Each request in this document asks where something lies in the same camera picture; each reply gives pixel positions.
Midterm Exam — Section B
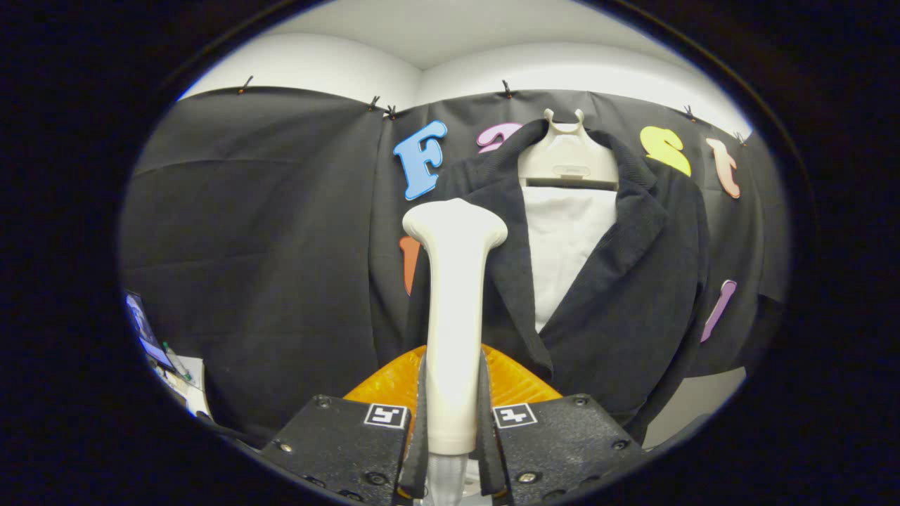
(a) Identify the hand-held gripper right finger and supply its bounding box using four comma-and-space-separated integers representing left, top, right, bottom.
480, 343, 648, 506

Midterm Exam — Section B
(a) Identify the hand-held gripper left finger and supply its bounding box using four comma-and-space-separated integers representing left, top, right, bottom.
258, 344, 430, 506

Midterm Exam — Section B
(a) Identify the black suit jacket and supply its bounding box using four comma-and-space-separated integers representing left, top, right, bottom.
404, 118, 712, 444

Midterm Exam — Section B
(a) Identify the white garment steamer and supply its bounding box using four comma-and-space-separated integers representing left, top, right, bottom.
402, 197, 509, 506

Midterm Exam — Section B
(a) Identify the white shirt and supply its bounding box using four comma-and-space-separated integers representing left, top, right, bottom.
521, 186, 619, 334

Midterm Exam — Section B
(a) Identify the white clothes hanger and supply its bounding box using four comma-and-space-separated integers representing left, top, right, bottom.
517, 108, 620, 193

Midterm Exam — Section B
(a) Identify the grey cabinet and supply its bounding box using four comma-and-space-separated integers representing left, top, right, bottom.
643, 365, 747, 450

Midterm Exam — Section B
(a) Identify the white side table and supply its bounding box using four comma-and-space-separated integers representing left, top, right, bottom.
160, 342, 213, 420

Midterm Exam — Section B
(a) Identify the black backdrop cloth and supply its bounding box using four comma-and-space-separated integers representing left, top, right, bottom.
118, 85, 793, 448

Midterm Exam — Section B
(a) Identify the computer monitor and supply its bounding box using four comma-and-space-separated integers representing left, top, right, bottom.
124, 290, 177, 374

